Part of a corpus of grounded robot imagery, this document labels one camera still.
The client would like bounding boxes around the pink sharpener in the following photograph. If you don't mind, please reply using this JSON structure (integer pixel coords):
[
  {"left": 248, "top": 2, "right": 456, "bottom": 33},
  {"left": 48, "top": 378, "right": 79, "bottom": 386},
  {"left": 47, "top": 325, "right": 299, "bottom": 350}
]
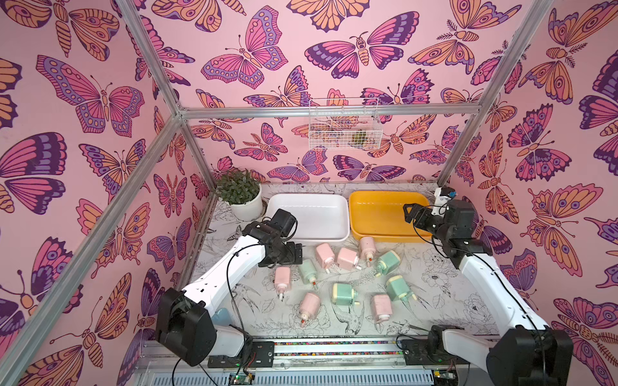
[
  {"left": 274, "top": 266, "right": 291, "bottom": 301},
  {"left": 359, "top": 236, "right": 377, "bottom": 266},
  {"left": 315, "top": 243, "right": 336, "bottom": 273},
  {"left": 299, "top": 292, "right": 321, "bottom": 326},
  {"left": 371, "top": 294, "right": 393, "bottom": 324},
  {"left": 336, "top": 248, "right": 360, "bottom": 271}
]

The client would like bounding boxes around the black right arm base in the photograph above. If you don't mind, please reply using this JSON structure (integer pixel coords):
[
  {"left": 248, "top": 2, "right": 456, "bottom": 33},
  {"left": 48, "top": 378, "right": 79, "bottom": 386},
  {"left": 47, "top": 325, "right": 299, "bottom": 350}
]
[{"left": 395, "top": 325, "right": 468, "bottom": 366}]

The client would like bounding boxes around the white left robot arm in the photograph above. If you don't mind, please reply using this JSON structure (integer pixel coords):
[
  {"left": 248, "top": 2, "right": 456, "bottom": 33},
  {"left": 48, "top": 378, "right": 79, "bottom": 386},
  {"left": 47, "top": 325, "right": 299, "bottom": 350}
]
[{"left": 154, "top": 209, "right": 303, "bottom": 367}]

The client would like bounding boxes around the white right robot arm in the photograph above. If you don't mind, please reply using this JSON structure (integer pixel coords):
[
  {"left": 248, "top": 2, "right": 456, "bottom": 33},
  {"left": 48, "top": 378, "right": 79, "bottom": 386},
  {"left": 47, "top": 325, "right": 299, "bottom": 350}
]
[{"left": 403, "top": 199, "right": 574, "bottom": 385}]

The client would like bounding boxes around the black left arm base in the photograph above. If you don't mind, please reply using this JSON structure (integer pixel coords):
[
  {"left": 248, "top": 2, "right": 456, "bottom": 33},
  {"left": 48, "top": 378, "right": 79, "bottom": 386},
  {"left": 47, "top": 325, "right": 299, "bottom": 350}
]
[{"left": 208, "top": 340, "right": 275, "bottom": 368}]

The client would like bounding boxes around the white plastic storage box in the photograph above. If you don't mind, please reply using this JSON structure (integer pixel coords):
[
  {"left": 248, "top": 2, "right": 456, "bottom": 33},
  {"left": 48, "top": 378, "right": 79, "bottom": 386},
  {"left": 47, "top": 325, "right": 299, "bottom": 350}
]
[{"left": 266, "top": 193, "right": 350, "bottom": 245}]

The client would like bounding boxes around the yellow plastic storage box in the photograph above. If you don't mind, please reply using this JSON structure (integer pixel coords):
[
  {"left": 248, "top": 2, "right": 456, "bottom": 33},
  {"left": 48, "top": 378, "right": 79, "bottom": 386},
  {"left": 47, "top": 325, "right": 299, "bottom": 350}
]
[{"left": 349, "top": 191, "right": 431, "bottom": 243}]

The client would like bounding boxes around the white plastic flower pot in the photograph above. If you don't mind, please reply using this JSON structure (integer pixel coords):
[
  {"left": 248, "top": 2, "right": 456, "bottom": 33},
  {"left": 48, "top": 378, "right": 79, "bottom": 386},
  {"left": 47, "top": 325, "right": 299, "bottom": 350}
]
[{"left": 230, "top": 187, "right": 263, "bottom": 221}]

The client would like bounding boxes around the green sharpener left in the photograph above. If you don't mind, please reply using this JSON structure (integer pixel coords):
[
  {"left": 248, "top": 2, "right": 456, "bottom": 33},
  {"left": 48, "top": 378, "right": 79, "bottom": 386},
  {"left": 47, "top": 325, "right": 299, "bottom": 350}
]
[{"left": 299, "top": 259, "right": 318, "bottom": 290}]

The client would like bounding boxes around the green sharpener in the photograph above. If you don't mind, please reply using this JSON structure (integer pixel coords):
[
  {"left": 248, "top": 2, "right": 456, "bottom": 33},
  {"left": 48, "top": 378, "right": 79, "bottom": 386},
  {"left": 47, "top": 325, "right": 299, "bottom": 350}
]
[
  {"left": 375, "top": 250, "right": 402, "bottom": 277},
  {"left": 331, "top": 282, "right": 360, "bottom": 306},
  {"left": 299, "top": 259, "right": 318, "bottom": 290},
  {"left": 386, "top": 275, "right": 418, "bottom": 302}
]

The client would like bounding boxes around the green leafy plant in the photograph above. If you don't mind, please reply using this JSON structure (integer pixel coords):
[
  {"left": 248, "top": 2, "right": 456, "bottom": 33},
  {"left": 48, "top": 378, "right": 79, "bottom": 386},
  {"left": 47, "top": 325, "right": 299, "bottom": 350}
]
[{"left": 217, "top": 170, "right": 261, "bottom": 205}]

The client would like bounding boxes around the green sharpener upper right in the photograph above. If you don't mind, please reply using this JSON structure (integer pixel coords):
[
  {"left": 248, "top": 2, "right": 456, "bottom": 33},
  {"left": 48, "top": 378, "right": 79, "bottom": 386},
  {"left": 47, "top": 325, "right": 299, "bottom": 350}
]
[{"left": 375, "top": 250, "right": 402, "bottom": 277}]

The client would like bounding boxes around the green sharpener lower right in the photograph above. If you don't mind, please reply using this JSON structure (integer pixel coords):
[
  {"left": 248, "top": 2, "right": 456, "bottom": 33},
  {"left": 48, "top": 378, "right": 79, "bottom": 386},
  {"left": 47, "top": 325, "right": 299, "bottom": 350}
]
[{"left": 386, "top": 275, "right": 418, "bottom": 302}]

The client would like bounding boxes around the green sharpener lower centre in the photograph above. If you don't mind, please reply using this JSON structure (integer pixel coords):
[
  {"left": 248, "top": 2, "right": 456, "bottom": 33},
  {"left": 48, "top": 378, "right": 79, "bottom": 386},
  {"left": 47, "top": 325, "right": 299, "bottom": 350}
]
[{"left": 331, "top": 282, "right": 360, "bottom": 306}]

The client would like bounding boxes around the green circuit board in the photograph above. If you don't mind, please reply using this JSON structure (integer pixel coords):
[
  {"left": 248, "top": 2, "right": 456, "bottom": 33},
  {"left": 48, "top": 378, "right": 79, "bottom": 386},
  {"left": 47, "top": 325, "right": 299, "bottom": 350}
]
[{"left": 229, "top": 372, "right": 255, "bottom": 386}]

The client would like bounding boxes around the white wire basket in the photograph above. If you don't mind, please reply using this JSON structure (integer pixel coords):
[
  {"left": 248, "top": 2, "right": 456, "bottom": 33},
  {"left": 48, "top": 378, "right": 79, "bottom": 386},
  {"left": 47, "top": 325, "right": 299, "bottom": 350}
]
[{"left": 307, "top": 104, "right": 383, "bottom": 151}]

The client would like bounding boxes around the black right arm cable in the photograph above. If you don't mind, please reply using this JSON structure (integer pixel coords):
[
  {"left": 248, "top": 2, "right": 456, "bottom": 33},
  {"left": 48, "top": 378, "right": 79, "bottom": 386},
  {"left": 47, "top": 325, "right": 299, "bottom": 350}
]
[{"left": 409, "top": 211, "right": 551, "bottom": 386}]

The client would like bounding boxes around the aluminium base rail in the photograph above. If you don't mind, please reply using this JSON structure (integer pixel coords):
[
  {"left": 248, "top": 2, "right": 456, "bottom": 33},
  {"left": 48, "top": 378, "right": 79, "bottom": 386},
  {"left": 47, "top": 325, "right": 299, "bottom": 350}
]
[{"left": 129, "top": 336, "right": 472, "bottom": 385}]

